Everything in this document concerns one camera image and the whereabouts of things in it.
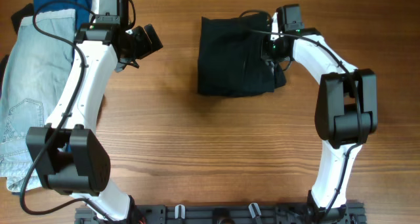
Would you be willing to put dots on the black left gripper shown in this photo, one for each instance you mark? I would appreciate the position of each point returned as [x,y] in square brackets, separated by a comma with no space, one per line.
[146,47]

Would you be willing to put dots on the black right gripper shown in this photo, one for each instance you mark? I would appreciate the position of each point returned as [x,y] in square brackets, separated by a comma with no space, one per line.
[268,58]

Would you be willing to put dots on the black shorts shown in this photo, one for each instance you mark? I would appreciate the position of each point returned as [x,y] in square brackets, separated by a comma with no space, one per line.
[229,60]

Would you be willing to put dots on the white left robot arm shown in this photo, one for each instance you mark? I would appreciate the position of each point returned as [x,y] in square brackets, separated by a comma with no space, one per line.
[67,157]

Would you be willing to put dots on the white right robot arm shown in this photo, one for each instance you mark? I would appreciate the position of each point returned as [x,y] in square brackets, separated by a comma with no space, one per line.
[346,106]

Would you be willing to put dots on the white garment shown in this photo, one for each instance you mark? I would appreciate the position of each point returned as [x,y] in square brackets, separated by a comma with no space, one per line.
[95,6]

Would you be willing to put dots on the blue garment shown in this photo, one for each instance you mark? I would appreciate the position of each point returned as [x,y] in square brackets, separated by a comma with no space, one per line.
[82,15]

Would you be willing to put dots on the light blue denim shorts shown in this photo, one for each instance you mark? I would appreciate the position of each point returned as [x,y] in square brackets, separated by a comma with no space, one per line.
[35,76]

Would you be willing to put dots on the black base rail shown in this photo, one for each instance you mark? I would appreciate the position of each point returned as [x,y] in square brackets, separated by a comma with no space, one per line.
[252,213]

